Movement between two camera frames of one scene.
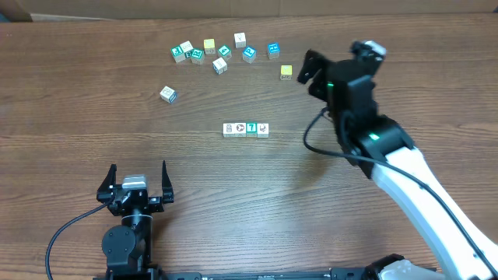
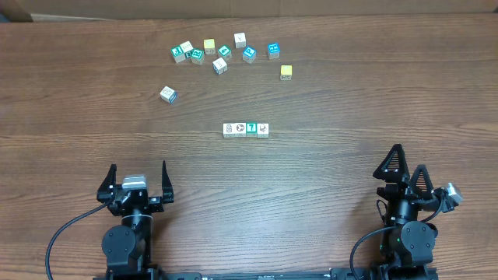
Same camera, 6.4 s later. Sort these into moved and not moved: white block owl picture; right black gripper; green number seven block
Moved: right black gripper
Not moved: white block owl picture; green number seven block
